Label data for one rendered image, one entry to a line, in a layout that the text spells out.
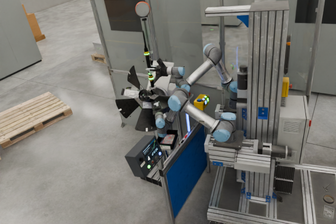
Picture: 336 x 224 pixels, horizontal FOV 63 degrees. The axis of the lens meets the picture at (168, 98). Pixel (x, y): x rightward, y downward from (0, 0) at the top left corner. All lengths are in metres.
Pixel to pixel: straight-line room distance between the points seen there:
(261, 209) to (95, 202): 1.83
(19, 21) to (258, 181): 6.82
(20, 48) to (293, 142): 6.97
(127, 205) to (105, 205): 0.26
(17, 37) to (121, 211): 5.77
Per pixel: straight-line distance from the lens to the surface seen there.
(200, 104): 2.76
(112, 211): 3.35
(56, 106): 5.38
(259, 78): 2.17
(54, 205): 3.70
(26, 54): 8.16
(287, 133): 2.38
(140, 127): 2.70
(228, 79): 2.69
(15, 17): 8.01
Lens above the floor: 2.53
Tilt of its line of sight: 30 degrees down
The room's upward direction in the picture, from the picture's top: 9 degrees counter-clockwise
